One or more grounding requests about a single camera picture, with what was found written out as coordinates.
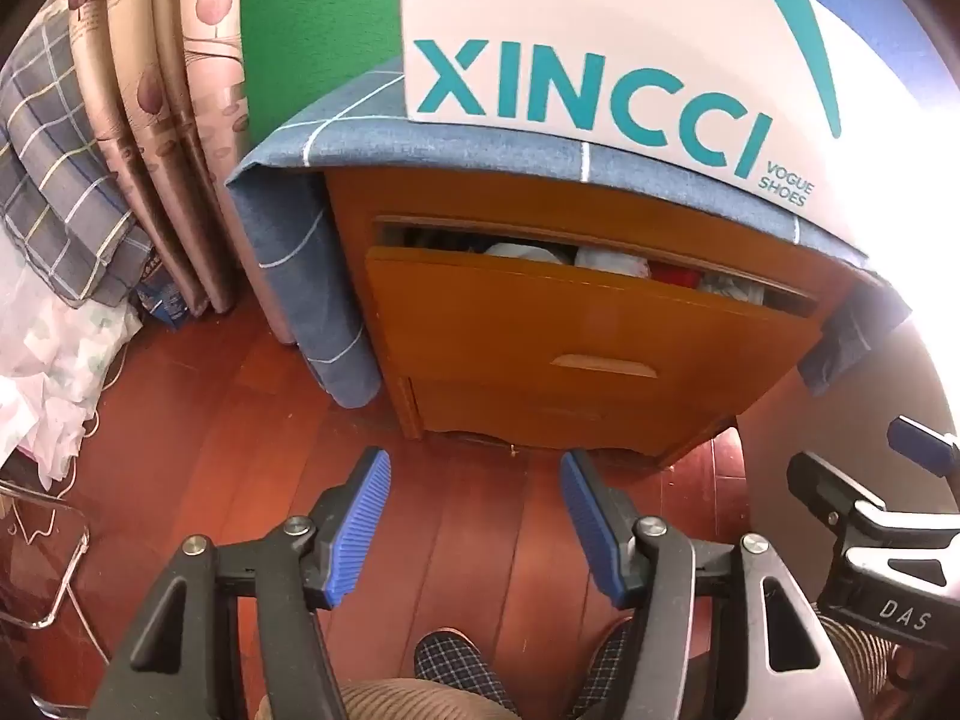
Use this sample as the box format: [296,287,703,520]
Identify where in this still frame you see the red knit garment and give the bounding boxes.
[649,262,702,290]

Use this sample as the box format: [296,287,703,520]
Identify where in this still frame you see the white cardboard box teal print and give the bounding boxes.
[400,0,901,260]

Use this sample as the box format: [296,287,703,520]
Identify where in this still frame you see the wooden nightstand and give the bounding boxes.
[324,165,886,470]

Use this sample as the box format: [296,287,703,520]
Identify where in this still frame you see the person's left leg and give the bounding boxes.
[259,677,518,720]

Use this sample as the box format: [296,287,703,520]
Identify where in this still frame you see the blue packet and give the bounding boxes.
[131,259,196,331]

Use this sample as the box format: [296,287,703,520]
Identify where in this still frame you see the blue checked cover cloth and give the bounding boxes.
[225,56,912,410]

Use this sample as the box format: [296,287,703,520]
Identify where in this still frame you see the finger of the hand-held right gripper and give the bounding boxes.
[786,450,887,535]
[887,416,960,477]

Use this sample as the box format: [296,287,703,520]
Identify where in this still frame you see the grey plaid blanket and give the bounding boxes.
[0,4,155,308]

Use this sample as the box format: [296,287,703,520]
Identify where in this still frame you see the plaid slipper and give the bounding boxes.
[574,619,638,720]
[415,628,518,713]

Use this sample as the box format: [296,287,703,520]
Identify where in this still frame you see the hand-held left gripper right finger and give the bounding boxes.
[559,448,863,720]

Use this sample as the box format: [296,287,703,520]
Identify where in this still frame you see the pale green garment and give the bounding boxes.
[701,270,770,308]

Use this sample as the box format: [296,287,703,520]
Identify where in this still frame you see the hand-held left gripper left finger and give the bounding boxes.
[88,447,392,720]

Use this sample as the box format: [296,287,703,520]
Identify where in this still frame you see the white floral sheer cloth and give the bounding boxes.
[0,240,143,488]

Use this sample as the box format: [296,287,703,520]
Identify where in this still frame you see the beige floral curtain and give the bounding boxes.
[66,0,252,316]

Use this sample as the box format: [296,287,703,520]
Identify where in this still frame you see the wooden drawer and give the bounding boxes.
[365,216,822,421]
[405,375,740,462]

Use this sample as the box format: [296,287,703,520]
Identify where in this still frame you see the green foam wall mat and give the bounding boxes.
[238,0,406,147]

